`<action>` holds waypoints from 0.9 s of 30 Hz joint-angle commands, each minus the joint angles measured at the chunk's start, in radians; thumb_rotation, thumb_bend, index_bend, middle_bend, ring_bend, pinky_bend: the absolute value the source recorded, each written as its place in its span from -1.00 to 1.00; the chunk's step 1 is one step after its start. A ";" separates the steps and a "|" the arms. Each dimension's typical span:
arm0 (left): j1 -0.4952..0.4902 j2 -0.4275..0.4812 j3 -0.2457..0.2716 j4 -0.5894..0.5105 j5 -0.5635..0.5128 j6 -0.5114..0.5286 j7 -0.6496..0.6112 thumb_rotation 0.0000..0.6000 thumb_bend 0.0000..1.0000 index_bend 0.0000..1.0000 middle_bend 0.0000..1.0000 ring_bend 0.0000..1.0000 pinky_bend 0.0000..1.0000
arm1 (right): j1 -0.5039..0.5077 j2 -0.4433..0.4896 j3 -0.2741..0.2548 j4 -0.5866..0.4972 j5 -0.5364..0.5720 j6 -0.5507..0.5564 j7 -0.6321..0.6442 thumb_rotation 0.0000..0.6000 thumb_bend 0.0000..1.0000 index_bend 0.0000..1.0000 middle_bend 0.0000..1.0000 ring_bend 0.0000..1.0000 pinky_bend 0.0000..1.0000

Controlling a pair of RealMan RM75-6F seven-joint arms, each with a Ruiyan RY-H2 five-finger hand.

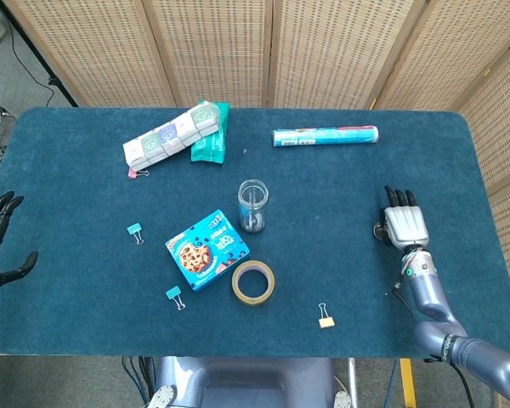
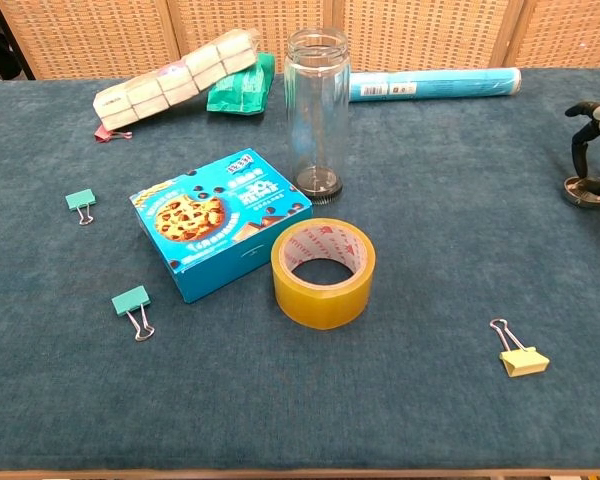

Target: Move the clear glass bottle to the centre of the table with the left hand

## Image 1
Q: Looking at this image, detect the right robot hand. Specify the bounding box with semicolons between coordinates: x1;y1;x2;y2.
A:
372;184;431;252

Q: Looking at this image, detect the clear glass jar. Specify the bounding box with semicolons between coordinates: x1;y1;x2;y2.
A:
237;178;269;235

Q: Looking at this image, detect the teal table mat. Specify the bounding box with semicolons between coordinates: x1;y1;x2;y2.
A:
0;105;510;359

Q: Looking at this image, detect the blue plastic wrap roll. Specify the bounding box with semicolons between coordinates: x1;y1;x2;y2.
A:
271;124;380;149

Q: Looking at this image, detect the yellow binder clip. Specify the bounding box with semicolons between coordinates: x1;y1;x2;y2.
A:
316;302;337;330

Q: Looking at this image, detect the small teal binder clip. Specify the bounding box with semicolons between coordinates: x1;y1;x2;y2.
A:
126;222;146;247

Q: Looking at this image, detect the yellow packing tape roll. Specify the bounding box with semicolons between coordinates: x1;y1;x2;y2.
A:
230;259;276;307

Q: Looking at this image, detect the white tissue pack bundle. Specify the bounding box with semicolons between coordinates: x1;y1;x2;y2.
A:
122;102;223;173

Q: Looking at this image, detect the large teal binder clip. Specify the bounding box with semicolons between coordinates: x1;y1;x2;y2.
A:
164;285;187;312

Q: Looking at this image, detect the blue cookie box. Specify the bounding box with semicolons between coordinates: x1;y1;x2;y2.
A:
164;208;252;293

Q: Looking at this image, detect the green snack packet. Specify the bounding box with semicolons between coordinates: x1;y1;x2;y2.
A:
190;99;231;165

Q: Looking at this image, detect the blue-grey robot torso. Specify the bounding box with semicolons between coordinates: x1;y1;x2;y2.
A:
145;355;354;408

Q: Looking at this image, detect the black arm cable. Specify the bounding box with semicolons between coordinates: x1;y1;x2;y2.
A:
391;281;479;408

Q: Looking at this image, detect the black cable bundle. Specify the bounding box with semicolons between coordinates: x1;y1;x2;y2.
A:
120;355;155;408

